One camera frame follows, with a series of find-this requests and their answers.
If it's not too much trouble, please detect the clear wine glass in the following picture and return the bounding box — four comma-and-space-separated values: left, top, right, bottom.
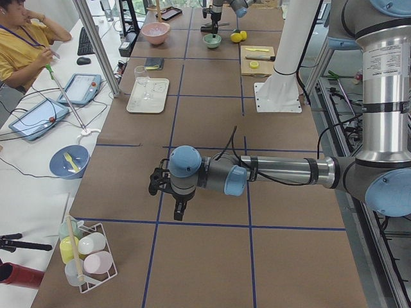
134, 65, 151, 100

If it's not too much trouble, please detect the black computer mouse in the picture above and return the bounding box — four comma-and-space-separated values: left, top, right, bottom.
76, 56, 91, 65

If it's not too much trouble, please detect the yellow lemon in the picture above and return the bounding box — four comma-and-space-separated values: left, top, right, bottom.
230, 32, 243, 44
240, 30, 247, 41

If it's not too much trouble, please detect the yellow plastic fork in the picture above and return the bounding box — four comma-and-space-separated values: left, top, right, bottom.
64, 152, 80, 173

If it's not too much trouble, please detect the yellow plastic knife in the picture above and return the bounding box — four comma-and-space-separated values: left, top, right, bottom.
245, 47, 270, 53

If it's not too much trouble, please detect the pink cup in rack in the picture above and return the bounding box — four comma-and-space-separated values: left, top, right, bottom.
83, 251, 113, 274

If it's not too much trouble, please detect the black power box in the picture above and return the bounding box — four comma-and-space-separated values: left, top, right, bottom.
118, 32, 138, 58

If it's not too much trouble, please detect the yellow cup in rack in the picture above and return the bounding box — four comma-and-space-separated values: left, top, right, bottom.
59, 236, 74, 264

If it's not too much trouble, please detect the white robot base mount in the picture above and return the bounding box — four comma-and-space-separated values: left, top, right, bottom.
254, 0, 322, 113

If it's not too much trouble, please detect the green cup in rack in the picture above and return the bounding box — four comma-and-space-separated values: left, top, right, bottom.
58, 218, 82, 241

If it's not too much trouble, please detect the black tripod handle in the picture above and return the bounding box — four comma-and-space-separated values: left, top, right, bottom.
1, 233, 53, 253

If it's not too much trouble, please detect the lemon half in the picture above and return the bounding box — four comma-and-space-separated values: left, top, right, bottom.
249, 61, 259, 69

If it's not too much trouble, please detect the blue teach pendant tablet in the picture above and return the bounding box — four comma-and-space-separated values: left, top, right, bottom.
8, 98, 69, 141

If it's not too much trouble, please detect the green handled metal stick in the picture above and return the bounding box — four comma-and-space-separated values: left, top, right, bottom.
45, 64, 101, 144

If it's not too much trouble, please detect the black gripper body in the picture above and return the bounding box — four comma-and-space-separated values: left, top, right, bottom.
148, 158, 195, 204
202, 6, 222, 24

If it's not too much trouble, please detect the dark blue bowl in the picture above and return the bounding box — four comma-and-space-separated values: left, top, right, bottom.
49, 144, 90, 180

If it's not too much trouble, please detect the pink bowl with ice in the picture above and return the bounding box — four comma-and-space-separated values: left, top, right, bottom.
141, 22, 171, 45

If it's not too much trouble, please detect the cream bear tray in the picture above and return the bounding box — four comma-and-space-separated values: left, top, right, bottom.
126, 78, 170, 114

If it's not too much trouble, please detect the red cylinder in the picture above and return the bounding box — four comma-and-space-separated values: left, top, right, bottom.
1, 262, 44, 289

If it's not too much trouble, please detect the metal ice scoop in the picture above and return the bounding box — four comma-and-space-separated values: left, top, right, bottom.
200, 22, 230, 33

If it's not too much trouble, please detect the white cup in rack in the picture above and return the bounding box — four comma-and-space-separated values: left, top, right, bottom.
78, 232, 106, 255

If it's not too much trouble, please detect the white wire cup rack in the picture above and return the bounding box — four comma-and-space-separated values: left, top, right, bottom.
64, 216, 118, 294

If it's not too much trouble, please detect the wooden cutting board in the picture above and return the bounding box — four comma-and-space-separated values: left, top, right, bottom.
240, 46, 275, 76

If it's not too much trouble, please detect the aluminium frame post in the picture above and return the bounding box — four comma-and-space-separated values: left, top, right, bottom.
72, 0, 120, 98

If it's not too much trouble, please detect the black keyboard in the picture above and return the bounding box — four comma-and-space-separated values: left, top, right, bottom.
77, 27, 94, 56

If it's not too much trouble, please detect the green bowl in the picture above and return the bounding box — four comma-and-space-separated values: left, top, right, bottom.
203, 33, 222, 49

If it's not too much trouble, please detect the clear blue cup in rack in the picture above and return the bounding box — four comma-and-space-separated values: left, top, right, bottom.
64, 259, 84, 287

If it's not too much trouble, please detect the wooden round stand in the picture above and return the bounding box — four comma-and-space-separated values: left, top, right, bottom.
146, 1, 171, 22

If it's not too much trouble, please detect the seated person yellow shirt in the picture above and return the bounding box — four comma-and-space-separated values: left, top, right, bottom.
1, 1, 71, 93

